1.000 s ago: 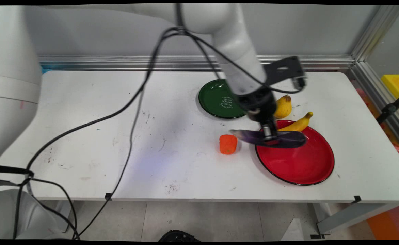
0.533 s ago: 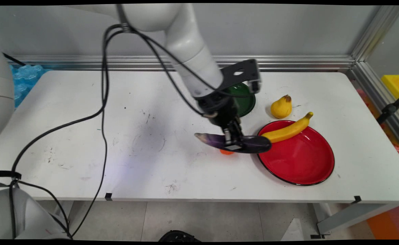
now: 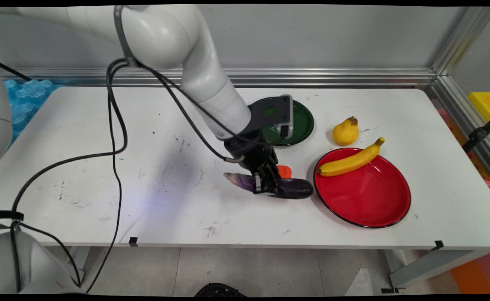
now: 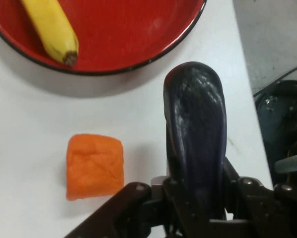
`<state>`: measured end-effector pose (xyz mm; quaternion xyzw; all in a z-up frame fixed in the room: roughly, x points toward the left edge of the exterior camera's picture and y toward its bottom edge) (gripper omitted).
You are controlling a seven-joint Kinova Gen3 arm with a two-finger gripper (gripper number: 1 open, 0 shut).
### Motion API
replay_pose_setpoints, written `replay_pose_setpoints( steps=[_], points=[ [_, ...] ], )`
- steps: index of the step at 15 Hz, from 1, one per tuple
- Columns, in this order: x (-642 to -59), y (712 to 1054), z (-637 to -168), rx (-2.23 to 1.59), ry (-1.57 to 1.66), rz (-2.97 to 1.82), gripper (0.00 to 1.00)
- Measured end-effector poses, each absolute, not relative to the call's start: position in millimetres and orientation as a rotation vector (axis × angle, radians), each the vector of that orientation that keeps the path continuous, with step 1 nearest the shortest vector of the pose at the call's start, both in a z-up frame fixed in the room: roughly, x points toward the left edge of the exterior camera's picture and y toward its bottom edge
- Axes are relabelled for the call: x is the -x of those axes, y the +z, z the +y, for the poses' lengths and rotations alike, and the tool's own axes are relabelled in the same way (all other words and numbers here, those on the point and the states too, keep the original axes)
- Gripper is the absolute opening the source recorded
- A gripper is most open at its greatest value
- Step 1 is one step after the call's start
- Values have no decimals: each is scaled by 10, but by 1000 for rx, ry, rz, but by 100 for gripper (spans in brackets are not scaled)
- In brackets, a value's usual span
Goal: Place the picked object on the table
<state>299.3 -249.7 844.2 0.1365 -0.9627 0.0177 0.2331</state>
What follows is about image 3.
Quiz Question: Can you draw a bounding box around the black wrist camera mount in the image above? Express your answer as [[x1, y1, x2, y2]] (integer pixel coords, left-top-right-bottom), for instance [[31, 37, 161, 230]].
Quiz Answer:
[[248, 94, 294, 140]]

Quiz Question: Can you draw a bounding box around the blue bubble tray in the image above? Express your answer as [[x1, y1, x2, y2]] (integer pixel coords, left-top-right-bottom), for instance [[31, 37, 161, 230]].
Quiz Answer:
[[3, 78, 64, 145]]

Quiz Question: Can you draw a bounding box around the aluminium frame post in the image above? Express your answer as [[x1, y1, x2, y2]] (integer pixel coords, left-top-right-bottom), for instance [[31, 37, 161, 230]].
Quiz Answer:
[[431, 6, 490, 77]]

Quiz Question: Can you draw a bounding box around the dark green plate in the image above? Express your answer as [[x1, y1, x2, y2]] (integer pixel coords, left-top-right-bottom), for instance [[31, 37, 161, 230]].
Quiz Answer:
[[257, 97, 315, 147]]

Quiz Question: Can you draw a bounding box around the red pink packaging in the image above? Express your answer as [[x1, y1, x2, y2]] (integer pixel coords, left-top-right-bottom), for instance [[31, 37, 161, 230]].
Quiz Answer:
[[436, 108, 490, 194]]

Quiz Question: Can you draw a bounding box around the red plate with black rim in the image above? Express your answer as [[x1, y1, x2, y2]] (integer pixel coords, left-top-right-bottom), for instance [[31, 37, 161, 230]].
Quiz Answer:
[[313, 147, 412, 229]]

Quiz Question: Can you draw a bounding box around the yellow toy banana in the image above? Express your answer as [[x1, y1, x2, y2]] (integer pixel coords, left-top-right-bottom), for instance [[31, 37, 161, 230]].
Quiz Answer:
[[316, 137, 385, 177]]

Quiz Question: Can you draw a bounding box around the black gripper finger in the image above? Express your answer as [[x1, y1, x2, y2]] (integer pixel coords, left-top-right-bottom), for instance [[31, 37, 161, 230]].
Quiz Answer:
[[267, 163, 291, 196], [253, 169, 272, 195]]

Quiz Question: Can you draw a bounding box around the long aluminium frame rail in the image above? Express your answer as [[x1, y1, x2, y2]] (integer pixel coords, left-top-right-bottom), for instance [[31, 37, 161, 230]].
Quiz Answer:
[[0, 67, 436, 88]]

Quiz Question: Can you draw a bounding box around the orange box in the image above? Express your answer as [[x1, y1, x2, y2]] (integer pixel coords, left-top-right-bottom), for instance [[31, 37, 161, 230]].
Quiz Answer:
[[450, 250, 490, 295]]

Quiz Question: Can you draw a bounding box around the thick black cable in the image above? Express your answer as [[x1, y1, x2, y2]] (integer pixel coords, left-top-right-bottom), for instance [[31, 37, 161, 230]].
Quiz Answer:
[[0, 58, 245, 293]]

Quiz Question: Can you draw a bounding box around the black strap on arm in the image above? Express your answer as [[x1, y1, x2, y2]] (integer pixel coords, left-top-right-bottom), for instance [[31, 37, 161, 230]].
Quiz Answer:
[[114, 5, 139, 67]]

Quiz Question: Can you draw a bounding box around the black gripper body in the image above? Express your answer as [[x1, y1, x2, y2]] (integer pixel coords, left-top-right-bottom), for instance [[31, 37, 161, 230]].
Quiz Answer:
[[223, 130, 280, 173]]

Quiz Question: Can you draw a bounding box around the purple toy eggplant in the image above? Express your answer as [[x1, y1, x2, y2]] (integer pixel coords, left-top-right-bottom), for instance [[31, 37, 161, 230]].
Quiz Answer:
[[223, 172, 314, 200]]

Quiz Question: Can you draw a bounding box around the thin black cable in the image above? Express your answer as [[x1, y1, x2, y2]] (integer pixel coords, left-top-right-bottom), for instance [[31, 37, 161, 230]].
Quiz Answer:
[[85, 61, 271, 294]]

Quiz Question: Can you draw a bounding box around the black strap on base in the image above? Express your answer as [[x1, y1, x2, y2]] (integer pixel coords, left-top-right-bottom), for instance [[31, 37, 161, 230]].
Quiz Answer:
[[0, 210, 25, 222]]

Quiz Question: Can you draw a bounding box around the short aluminium frame rail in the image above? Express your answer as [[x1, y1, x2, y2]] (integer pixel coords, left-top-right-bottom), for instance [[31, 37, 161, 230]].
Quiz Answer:
[[426, 75, 490, 186]]

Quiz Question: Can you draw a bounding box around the yellow plastic bin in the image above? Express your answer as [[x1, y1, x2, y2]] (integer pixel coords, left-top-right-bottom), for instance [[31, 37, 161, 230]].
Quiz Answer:
[[467, 91, 490, 138]]

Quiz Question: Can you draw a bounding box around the yellow toy pear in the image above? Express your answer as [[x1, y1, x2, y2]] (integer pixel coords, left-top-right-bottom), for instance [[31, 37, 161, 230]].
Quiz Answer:
[[332, 116, 360, 146]]

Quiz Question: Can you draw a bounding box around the grey table leg frame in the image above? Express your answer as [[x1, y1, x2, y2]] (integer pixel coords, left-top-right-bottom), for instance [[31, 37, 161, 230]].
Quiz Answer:
[[380, 249, 482, 294]]

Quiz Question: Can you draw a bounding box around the black round object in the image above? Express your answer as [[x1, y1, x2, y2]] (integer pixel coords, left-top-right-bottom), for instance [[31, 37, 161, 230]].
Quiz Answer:
[[194, 283, 248, 298]]

